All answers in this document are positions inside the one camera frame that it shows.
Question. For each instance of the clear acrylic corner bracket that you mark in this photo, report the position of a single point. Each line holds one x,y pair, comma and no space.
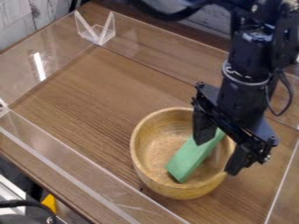
98,34

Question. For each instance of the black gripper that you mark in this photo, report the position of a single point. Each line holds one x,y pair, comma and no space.
234,108

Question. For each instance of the clear acrylic enclosure walls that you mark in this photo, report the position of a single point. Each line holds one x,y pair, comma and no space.
76,97

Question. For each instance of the yellow black device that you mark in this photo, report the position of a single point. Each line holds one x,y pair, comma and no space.
58,208

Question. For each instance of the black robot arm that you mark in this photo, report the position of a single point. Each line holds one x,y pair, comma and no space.
265,34

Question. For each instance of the green rectangular block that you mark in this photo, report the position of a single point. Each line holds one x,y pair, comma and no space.
190,156

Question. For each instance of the brown wooden bowl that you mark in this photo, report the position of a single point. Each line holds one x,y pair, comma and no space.
157,138

